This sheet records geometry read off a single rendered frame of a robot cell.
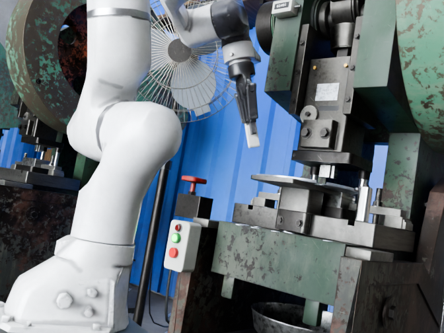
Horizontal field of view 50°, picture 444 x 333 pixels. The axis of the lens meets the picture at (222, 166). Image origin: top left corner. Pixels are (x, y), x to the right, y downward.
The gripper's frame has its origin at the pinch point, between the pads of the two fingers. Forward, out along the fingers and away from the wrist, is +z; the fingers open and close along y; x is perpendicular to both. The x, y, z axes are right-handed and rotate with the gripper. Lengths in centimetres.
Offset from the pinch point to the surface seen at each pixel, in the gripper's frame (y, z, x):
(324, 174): -2.5, 14.2, 21.6
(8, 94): -276, -86, -92
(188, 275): -6.8, 35.6, -22.8
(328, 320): -16, 61, 21
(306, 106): -2.0, -6.4, 19.3
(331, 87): 3.0, -10.4, 25.5
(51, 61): -97, -55, -52
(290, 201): 5.1, 19.8, 5.8
